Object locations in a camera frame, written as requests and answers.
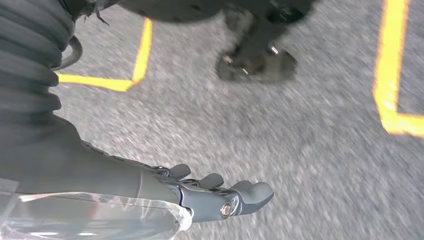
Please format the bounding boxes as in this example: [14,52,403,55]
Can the black robot right foot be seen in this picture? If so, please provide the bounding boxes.
[216,46,298,83]

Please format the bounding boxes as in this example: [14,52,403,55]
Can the black robot right leg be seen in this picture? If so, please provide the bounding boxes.
[225,0,317,57]

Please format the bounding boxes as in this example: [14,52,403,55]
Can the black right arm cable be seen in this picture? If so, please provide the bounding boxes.
[49,34,84,72]

